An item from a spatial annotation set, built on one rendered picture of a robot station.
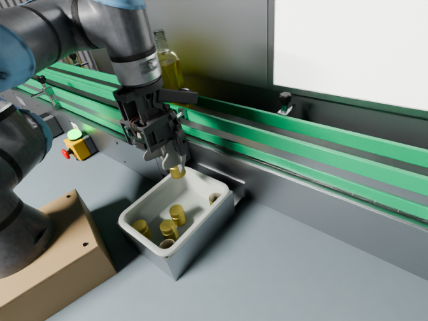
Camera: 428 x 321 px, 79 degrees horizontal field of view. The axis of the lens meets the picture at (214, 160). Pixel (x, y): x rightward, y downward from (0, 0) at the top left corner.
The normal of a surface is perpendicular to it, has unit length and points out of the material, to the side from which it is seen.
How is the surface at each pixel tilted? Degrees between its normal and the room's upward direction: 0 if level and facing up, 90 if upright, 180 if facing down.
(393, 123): 90
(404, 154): 90
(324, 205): 90
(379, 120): 90
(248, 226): 0
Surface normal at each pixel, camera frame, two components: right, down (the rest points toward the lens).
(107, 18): -0.11, 0.59
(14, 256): 0.59, 0.07
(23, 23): 0.76, -0.48
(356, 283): -0.12, -0.77
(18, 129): 0.89, -0.14
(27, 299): 0.58, 0.45
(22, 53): 0.99, 0.06
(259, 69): -0.62, 0.55
